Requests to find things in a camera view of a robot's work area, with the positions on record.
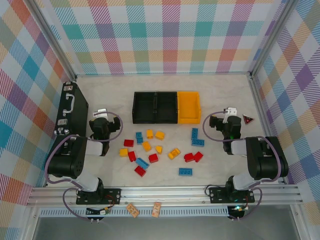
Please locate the red lego brick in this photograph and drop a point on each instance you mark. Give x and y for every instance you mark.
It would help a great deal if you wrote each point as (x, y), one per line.
(153, 158)
(198, 156)
(128, 143)
(189, 157)
(132, 156)
(140, 171)

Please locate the yellow lego brick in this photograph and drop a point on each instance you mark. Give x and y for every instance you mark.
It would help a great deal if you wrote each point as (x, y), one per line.
(159, 149)
(123, 152)
(149, 133)
(146, 146)
(174, 153)
(160, 135)

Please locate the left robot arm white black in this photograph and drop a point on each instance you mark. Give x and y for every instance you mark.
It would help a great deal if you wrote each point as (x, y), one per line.
(67, 162)

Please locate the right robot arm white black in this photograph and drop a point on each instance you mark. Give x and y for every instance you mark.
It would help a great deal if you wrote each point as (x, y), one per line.
(265, 162)

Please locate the red black triangular token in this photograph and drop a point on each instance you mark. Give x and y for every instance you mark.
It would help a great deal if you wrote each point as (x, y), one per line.
(248, 120)

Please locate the yellow plastic bin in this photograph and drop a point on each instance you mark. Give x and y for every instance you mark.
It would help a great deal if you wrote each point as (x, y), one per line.
(188, 107)

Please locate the black plastic bin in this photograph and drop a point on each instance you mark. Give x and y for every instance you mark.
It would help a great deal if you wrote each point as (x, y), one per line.
(143, 107)
(166, 107)

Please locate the orange paper ticket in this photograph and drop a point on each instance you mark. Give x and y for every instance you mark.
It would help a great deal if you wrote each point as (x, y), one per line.
(156, 209)
(132, 210)

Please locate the grey metal sheet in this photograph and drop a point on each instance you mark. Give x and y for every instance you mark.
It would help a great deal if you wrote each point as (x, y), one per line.
(162, 230)

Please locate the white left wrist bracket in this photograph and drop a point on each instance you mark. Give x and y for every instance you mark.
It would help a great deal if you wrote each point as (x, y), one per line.
(101, 113)

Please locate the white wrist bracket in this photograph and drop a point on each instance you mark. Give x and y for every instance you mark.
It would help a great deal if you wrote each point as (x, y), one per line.
(101, 113)
(232, 111)

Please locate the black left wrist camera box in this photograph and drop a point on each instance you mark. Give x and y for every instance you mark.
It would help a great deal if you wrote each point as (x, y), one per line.
(115, 124)

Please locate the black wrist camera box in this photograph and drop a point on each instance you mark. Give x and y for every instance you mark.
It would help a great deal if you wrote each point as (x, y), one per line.
(214, 122)
(115, 124)

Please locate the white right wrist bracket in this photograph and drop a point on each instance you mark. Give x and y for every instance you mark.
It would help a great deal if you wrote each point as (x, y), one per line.
(232, 111)

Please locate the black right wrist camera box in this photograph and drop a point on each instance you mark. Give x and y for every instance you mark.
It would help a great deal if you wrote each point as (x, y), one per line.
(214, 122)

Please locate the aluminium side rail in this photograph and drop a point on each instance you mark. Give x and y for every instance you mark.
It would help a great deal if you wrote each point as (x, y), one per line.
(261, 105)

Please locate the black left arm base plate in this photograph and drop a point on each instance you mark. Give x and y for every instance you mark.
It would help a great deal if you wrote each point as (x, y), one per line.
(112, 196)

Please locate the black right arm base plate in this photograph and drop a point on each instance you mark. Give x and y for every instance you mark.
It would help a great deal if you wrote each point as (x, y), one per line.
(217, 196)

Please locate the thin aluminium frame rail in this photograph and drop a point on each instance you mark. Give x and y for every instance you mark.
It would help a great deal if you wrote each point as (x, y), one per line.
(162, 74)

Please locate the wide aluminium frame rail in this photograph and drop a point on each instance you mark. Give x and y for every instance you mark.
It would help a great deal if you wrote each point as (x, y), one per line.
(162, 196)

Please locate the aluminium frame post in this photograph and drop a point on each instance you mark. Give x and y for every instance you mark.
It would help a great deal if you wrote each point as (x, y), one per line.
(271, 37)
(55, 37)

